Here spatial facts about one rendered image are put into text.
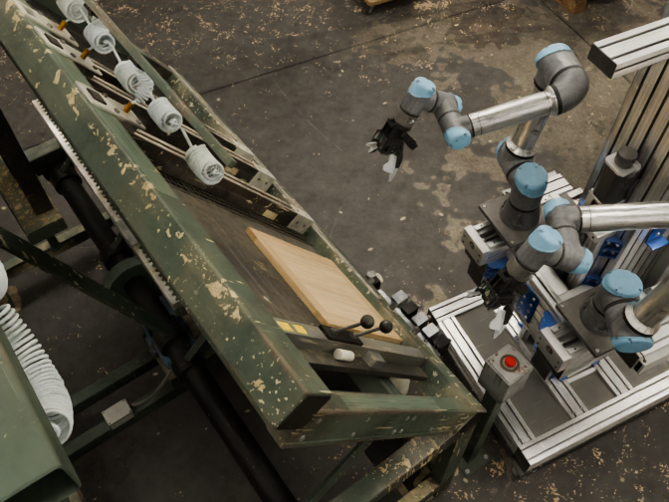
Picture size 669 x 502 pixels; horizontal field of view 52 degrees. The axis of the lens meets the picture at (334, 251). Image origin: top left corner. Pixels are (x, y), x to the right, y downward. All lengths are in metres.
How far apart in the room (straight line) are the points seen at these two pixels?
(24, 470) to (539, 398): 2.56
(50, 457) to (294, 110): 3.75
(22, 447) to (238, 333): 0.50
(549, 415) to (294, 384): 2.08
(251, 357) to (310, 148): 3.05
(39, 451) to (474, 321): 2.61
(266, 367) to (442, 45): 4.01
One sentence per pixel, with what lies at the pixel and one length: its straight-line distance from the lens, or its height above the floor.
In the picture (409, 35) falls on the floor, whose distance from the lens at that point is 5.15.
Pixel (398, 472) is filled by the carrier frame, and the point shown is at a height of 0.79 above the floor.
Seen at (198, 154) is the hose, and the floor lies 1.87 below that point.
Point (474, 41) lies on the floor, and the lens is 5.16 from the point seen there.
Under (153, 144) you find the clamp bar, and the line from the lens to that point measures 2.02.
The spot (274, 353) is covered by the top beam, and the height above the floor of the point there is 1.92.
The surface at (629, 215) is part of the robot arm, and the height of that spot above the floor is 1.63.
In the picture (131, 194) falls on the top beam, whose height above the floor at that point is 1.89.
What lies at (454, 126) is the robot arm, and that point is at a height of 1.58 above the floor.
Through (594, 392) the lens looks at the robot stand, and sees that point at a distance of 3.33.
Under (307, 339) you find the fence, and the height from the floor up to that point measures 1.58.
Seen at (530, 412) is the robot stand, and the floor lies 0.21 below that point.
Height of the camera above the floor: 3.07
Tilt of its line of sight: 54 degrees down
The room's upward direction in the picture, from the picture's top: straight up
